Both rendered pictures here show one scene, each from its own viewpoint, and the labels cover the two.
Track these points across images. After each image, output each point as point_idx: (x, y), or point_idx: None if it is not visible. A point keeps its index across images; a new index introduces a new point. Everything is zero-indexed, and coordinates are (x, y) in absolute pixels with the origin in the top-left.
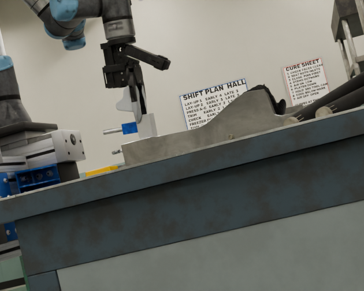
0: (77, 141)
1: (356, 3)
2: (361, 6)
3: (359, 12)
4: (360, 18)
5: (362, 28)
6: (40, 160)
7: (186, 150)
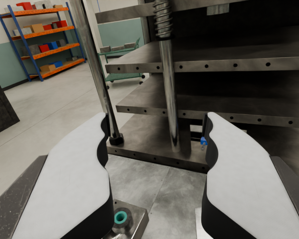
0: None
1: (92, 61)
2: (97, 65)
3: (94, 69)
4: (94, 74)
5: (96, 81)
6: None
7: None
